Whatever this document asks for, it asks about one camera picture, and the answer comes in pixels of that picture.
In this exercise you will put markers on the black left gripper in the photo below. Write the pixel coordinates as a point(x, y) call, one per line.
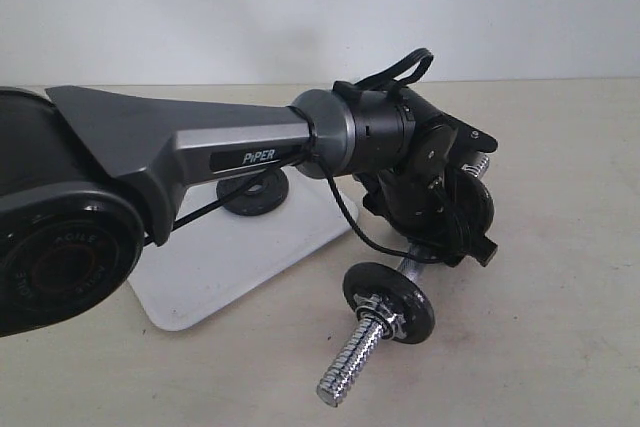
point(428, 212)

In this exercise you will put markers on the black weight plate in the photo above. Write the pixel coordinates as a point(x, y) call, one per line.
point(262, 198)
point(474, 200)
point(398, 292)

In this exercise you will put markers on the chrome star collar nut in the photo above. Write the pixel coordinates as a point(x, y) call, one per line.
point(392, 322)

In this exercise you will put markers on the chrome threaded dumbbell bar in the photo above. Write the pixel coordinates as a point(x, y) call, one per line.
point(349, 362)

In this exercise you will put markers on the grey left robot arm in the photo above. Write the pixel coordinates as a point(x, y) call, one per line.
point(89, 177)

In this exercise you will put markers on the white rectangular plastic tray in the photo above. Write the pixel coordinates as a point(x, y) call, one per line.
point(219, 257)

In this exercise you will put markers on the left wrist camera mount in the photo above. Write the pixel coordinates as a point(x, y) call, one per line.
point(469, 138)

